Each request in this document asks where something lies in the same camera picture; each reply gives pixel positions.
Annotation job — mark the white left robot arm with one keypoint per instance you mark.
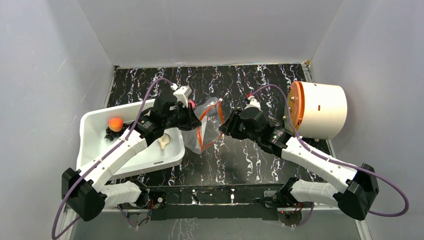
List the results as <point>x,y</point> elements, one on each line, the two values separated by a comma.
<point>152,142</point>

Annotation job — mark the small pink cube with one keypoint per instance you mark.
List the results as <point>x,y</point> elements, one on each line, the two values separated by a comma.
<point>192,104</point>

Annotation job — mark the orange peach toy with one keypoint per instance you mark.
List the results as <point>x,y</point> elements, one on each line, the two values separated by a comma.
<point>115,124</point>

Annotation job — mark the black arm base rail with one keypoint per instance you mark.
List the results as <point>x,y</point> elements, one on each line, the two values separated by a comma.
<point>184,202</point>

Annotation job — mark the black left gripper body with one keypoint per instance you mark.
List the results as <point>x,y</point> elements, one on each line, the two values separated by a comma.
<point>178,120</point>

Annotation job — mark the beige mushroom toy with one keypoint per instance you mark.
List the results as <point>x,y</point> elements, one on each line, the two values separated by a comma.
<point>164,141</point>

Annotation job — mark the clear orange zip bag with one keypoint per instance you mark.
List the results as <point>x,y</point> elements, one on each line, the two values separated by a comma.
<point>211,117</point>

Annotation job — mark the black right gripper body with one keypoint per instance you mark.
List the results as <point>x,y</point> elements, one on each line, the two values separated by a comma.
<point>234,123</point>

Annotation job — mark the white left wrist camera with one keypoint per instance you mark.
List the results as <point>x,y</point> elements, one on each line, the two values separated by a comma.
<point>181,93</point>

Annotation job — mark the black grape bunch toy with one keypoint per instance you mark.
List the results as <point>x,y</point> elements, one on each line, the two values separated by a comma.
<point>111,135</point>

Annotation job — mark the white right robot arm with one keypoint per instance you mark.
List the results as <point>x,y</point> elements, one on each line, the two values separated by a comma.
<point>350,188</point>

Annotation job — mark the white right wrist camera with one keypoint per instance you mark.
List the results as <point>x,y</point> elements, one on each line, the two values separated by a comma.
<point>252,102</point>

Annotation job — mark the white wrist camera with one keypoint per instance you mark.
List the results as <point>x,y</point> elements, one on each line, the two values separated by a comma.
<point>252,102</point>
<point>181,93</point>

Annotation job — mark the white orange cylinder container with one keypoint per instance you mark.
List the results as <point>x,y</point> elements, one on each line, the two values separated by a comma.
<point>317,111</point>

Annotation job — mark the white plastic bin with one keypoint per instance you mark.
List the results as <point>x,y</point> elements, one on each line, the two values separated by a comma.
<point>93,143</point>

